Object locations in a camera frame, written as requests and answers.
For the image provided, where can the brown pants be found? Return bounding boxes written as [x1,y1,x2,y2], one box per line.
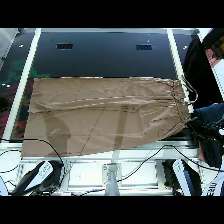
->
[20,76,199,159]

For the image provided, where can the black garment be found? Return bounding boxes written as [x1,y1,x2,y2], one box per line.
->
[182,28,224,110]

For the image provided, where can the blue garment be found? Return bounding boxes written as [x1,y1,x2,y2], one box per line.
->
[187,102,224,168]

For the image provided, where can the red garment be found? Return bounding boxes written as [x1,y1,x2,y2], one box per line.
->
[204,47,224,66]

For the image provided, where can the black cable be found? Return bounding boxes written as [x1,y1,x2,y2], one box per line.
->
[0,136,65,168]
[116,143,224,184]

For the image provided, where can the silver frame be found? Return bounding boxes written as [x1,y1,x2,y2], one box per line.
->
[0,27,224,197]

